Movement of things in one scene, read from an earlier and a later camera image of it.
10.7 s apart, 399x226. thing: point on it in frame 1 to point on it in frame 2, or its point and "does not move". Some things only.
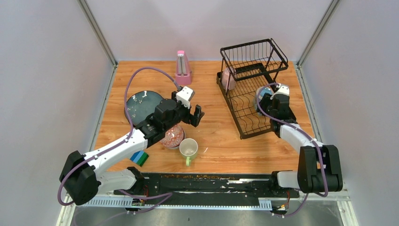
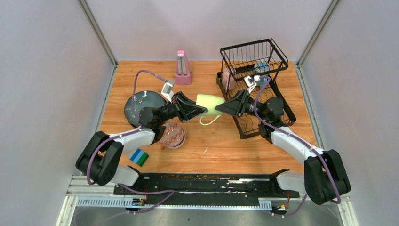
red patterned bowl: [174, 138] does not move
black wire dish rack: [247, 69] does not move
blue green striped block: [139, 157] does not move
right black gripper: [265, 101] to [235, 106]
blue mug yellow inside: [263, 91] to [260, 70]
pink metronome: [183, 76] does not move
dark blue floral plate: [142, 104] does not move
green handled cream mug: [188, 148] to [211, 102]
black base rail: [208, 186] does not move
